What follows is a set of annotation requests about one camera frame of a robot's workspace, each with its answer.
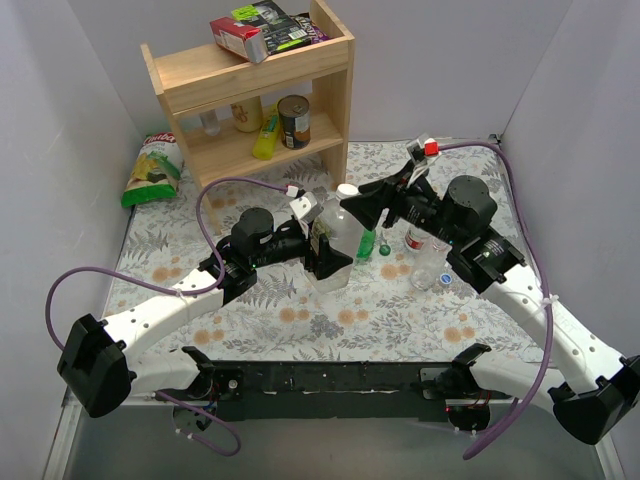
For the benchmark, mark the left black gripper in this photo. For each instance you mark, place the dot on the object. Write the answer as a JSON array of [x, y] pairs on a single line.
[[310, 245]]

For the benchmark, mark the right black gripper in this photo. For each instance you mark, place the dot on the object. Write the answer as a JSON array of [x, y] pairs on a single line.
[[391, 198]]

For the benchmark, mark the square clear bottle white cap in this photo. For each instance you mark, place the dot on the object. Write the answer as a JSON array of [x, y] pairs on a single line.
[[344, 233]]

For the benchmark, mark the green plastic bottle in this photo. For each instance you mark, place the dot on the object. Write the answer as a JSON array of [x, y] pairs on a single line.
[[366, 245]]

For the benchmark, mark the clear bottle red label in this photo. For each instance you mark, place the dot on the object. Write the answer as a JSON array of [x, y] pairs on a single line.
[[415, 238]]

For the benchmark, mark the clear bottle blue white cap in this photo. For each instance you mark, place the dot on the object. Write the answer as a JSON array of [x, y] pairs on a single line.
[[429, 264]]

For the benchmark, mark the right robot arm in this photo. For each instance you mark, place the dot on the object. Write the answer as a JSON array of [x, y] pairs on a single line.
[[593, 385]]

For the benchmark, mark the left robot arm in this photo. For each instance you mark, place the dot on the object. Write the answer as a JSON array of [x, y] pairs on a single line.
[[106, 361]]

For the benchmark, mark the yellow bottle on shelf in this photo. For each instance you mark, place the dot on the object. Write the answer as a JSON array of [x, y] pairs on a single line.
[[269, 134]]

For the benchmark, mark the small clear bottle on shelf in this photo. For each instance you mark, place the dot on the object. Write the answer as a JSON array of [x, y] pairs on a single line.
[[210, 122]]

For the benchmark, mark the floral table mat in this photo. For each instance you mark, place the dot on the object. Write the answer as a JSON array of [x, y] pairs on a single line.
[[379, 316]]

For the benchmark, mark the tin can on shelf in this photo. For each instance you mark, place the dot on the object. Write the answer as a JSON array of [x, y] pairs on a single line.
[[294, 116]]

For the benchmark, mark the wooden two-tier shelf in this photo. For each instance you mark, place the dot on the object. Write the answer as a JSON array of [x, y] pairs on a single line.
[[207, 77]]

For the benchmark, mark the purple snack packet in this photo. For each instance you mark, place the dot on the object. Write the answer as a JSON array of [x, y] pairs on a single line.
[[313, 31]]

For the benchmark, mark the green chips bag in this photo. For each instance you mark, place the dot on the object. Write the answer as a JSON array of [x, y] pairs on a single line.
[[156, 172]]

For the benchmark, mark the black green box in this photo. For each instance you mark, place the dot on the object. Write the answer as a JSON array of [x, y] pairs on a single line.
[[281, 32]]

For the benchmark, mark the red white carton box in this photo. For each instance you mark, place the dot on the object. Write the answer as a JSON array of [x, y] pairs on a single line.
[[243, 40]]

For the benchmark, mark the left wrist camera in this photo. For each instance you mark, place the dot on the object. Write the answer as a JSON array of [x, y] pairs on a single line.
[[305, 207]]

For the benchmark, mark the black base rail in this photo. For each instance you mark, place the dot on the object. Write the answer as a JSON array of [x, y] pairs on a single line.
[[266, 390]]

